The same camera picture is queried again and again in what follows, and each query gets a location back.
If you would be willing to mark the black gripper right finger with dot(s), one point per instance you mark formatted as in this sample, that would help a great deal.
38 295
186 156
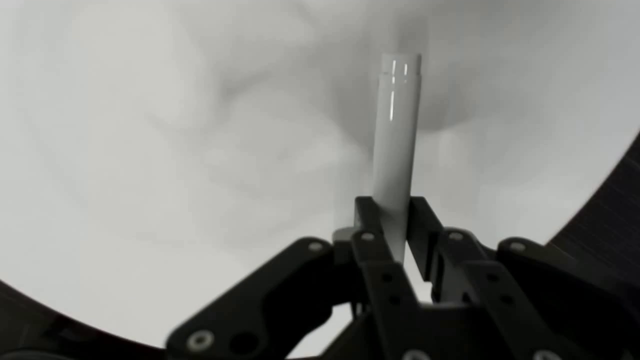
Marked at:
526 292

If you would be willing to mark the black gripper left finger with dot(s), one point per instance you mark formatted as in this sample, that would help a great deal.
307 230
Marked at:
266 300

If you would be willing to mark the white marker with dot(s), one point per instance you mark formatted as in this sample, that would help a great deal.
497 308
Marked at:
395 146

